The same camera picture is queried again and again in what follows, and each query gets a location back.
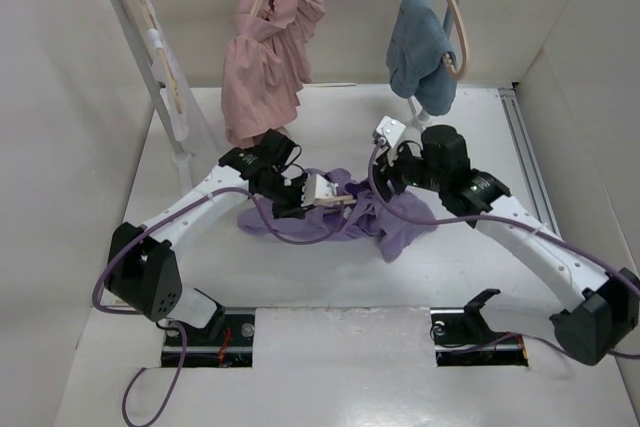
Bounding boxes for purple t shirt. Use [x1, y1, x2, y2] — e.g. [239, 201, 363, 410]
[237, 168, 436, 263]

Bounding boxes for beige plastic hanger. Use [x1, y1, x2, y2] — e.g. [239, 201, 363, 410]
[312, 166, 396, 208]

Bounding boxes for pink ruffled dress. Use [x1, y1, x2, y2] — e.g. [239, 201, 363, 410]
[221, 0, 326, 147]

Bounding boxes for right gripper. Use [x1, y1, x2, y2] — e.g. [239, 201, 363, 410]
[360, 139, 446, 203]

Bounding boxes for purple cable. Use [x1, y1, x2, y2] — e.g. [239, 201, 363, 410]
[92, 181, 371, 426]
[367, 144, 640, 358]

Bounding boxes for grey metal clothes rack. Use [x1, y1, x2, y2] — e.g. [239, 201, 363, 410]
[83, 0, 475, 188]

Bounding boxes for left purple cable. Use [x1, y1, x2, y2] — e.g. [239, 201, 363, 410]
[92, 181, 371, 426]

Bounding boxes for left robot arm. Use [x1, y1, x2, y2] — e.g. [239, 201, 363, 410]
[93, 130, 308, 344]

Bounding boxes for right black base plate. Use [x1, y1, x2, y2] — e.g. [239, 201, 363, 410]
[429, 289, 529, 367]

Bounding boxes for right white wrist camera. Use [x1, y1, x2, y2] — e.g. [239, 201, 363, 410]
[372, 116, 406, 148]

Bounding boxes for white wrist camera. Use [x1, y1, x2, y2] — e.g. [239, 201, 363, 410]
[372, 116, 406, 148]
[301, 174, 336, 207]

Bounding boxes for white sheer garment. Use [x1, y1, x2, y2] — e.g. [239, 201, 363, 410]
[146, 5, 218, 165]

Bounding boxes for aluminium rail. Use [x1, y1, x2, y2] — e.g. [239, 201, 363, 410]
[498, 88, 560, 234]

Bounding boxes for blue denim shirt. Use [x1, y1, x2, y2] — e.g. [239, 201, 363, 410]
[386, 0, 457, 116]

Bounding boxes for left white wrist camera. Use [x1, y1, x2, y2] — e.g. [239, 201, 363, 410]
[301, 174, 336, 207]

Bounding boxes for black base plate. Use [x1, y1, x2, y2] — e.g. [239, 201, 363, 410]
[184, 309, 256, 369]
[429, 289, 529, 367]

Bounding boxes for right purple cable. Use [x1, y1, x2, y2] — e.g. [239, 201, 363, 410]
[367, 144, 640, 358]

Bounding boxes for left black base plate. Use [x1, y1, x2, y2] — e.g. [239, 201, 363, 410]
[184, 309, 256, 369]

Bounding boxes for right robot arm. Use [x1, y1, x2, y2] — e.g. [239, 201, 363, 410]
[368, 117, 639, 366]

